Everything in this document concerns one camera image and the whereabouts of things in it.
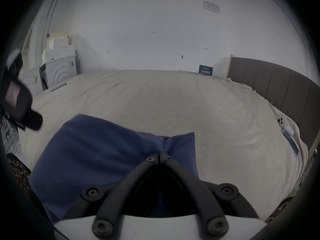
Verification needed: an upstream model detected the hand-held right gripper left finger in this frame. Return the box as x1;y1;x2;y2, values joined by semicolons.
62;153;160;237

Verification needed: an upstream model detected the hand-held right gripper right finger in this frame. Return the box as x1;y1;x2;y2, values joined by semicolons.
160;153;260;237

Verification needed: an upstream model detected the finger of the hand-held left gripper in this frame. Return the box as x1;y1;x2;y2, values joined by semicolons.
0;49;43;131

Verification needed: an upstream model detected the dark blue garment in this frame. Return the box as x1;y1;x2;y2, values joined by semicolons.
28;113;199;224

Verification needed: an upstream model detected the white washing machine with cartons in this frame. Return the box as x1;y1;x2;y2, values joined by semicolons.
39;31;78;91

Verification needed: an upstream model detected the bed with beige sheet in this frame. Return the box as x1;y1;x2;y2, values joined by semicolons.
19;69;309;224

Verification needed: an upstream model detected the dark blue printed card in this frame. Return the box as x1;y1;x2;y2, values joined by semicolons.
199;64;213;76

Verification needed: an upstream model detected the white hand controller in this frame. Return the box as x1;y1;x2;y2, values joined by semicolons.
276;114;294;136

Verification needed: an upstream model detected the long blue flat card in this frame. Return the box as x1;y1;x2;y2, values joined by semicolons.
284;131;300;157

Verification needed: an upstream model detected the grey padded headboard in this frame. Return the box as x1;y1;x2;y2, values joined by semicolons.
226;56;320;157

